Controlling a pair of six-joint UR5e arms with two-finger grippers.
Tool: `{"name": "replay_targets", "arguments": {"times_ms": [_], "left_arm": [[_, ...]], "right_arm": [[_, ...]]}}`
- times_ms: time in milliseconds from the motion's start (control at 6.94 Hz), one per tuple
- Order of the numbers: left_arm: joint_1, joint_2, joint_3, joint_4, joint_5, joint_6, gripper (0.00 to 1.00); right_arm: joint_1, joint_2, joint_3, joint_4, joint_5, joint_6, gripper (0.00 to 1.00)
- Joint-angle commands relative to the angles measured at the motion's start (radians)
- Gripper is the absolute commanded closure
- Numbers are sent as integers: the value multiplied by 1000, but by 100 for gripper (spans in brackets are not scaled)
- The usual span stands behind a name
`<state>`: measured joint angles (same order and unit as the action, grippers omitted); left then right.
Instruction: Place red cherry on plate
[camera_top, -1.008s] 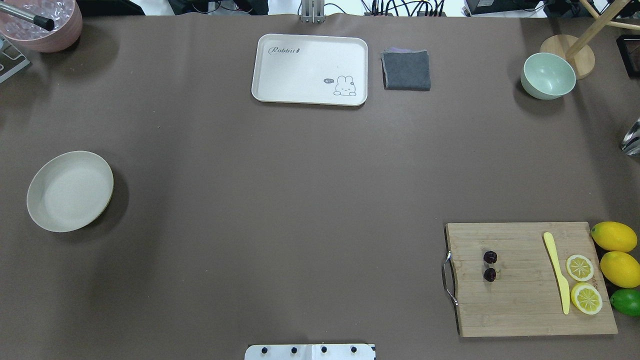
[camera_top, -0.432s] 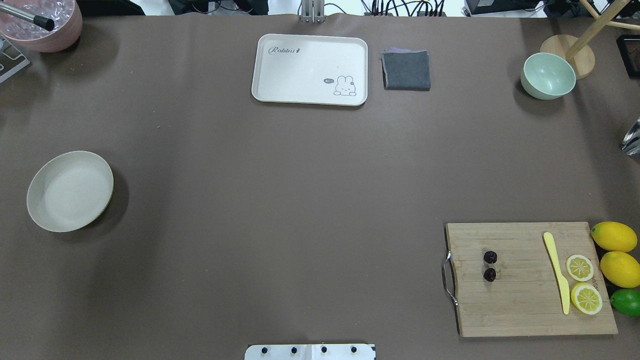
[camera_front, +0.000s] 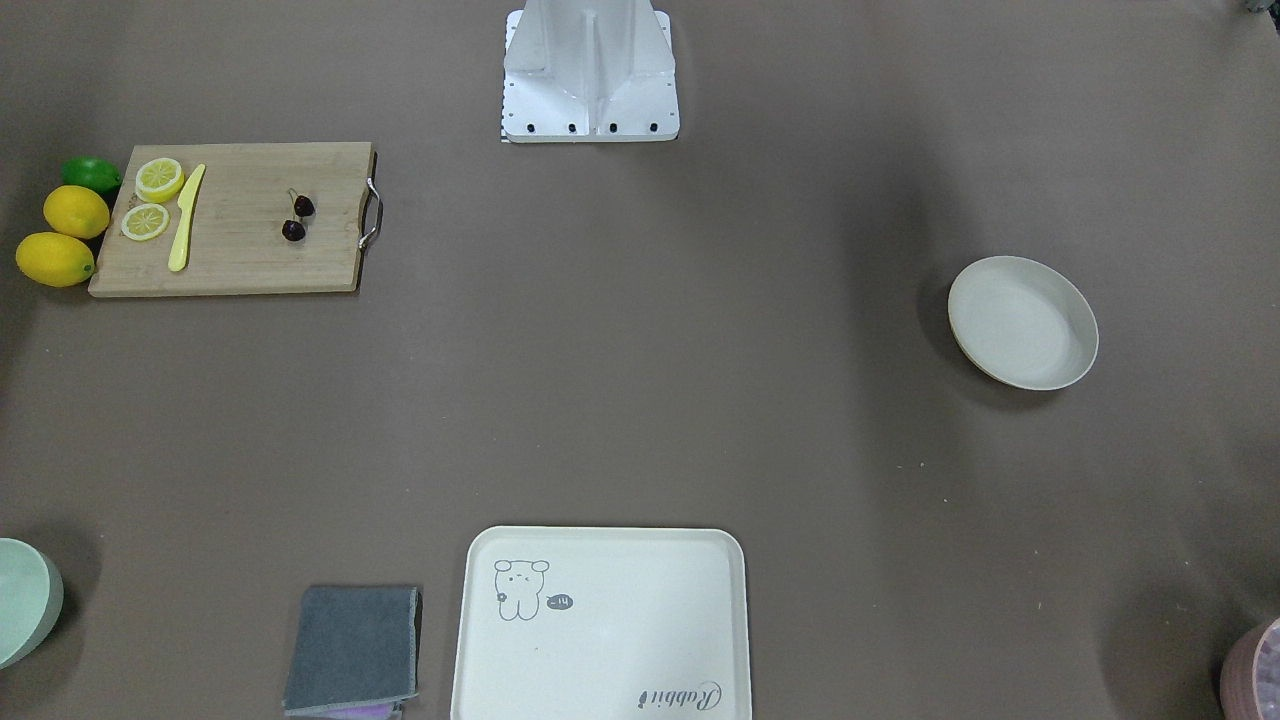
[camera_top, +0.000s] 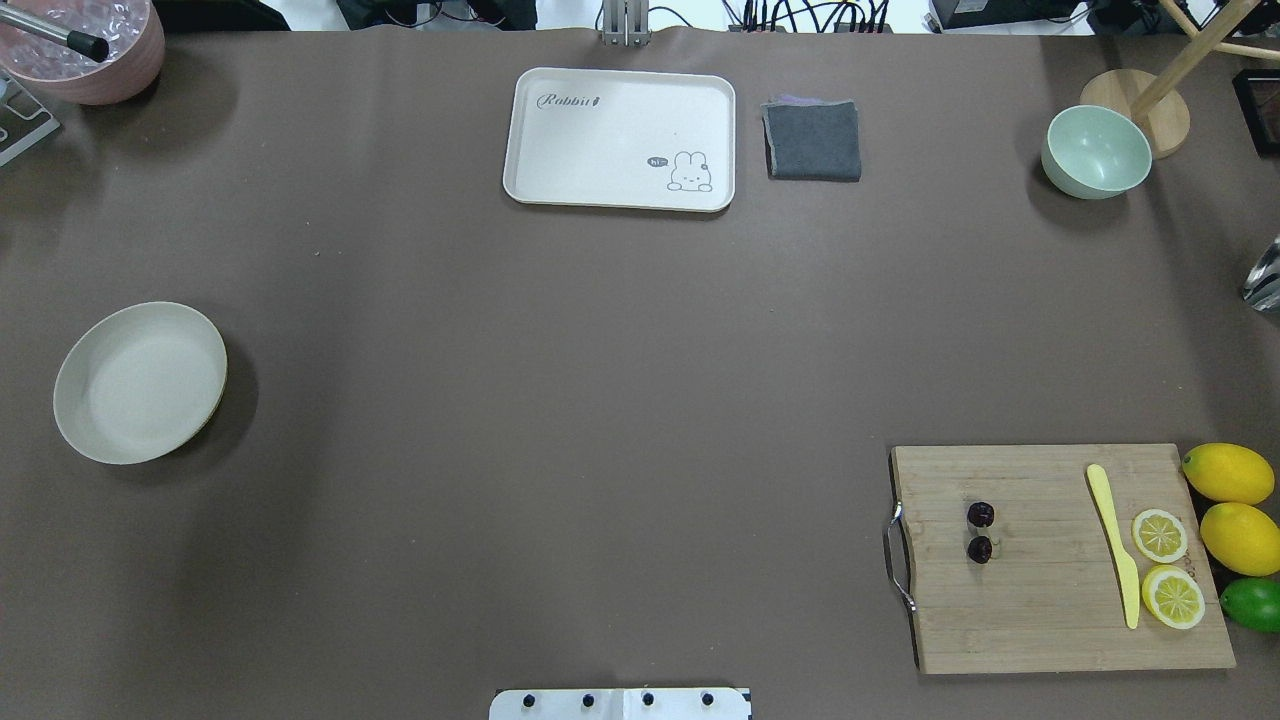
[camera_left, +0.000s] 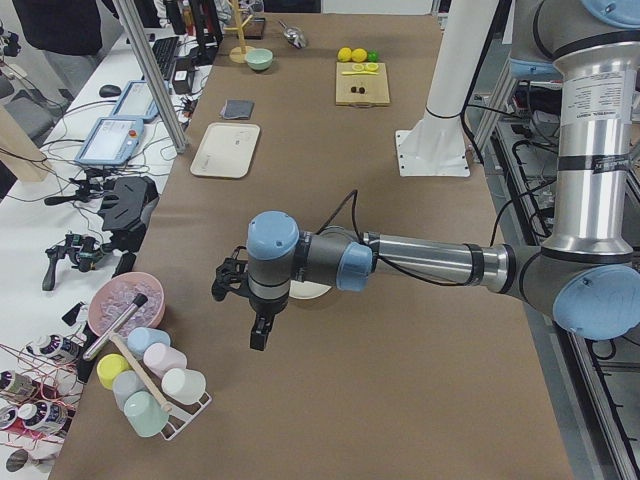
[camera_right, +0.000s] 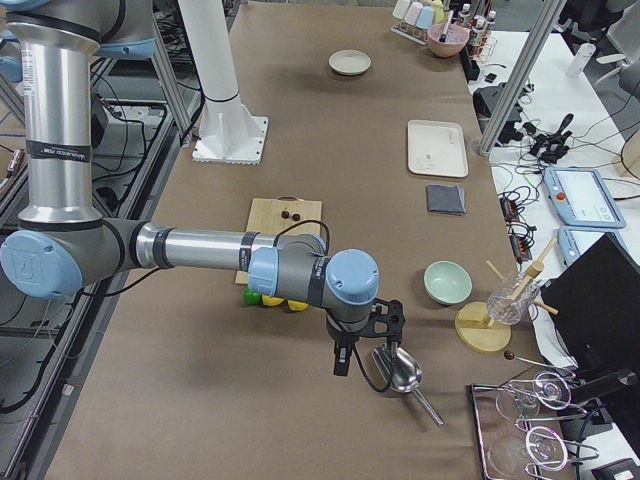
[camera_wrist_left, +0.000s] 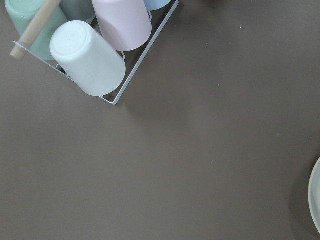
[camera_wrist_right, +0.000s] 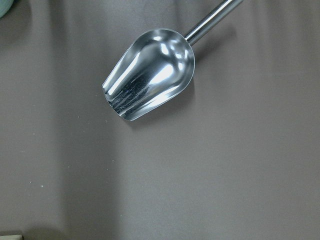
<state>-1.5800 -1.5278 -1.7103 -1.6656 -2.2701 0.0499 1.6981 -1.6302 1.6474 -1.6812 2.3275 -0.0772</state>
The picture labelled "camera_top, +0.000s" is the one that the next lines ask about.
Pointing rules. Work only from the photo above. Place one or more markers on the beige round plate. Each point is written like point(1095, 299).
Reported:
point(140, 383)

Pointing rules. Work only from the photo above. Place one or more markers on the cream rabbit tray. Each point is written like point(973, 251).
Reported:
point(622, 139)

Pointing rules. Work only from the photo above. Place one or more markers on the dark red cherry upper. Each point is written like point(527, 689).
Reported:
point(981, 515)

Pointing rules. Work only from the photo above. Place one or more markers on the dark red cherry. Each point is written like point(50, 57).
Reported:
point(980, 549)
point(981, 515)

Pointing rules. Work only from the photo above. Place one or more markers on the dark red cherry lower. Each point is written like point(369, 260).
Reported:
point(980, 549)

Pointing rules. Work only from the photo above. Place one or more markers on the folded grey cloth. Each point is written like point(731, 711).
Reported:
point(812, 140)

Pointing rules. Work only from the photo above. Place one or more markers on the bamboo cutting board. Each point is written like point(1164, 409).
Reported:
point(1048, 601)

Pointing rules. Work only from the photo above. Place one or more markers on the mint green bowl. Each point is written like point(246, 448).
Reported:
point(1095, 153)

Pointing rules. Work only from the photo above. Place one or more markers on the yellow plastic knife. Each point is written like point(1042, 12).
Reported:
point(1125, 566)

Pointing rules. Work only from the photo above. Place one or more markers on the lemon slice upper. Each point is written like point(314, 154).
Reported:
point(1159, 536)

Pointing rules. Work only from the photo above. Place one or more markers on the lemon slice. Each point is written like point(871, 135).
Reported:
point(1173, 596)
point(1159, 536)

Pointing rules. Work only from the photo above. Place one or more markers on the wooden cup rack stand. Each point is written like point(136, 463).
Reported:
point(1152, 102)

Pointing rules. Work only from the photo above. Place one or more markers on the lemon slice lower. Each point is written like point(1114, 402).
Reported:
point(1173, 596)

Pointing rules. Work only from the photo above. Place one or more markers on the whole yellow lemon upper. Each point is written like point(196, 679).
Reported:
point(1225, 472)

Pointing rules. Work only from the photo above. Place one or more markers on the whole yellow lemon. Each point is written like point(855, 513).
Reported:
point(1225, 472)
point(1243, 538)

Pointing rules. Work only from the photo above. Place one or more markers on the clear textured glass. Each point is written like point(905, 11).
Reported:
point(1260, 289)

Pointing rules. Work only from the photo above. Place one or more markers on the whole yellow lemon lower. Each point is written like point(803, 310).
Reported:
point(1243, 538)

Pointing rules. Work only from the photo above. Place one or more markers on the green lime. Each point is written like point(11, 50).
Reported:
point(1252, 602)

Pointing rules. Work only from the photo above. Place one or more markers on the aluminium frame post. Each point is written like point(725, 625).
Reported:
point(625, 23)

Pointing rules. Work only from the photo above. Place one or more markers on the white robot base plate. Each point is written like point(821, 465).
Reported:
point(623, 703)

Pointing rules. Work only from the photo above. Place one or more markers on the black handled metal tool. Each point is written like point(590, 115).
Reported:
point(93, 47)

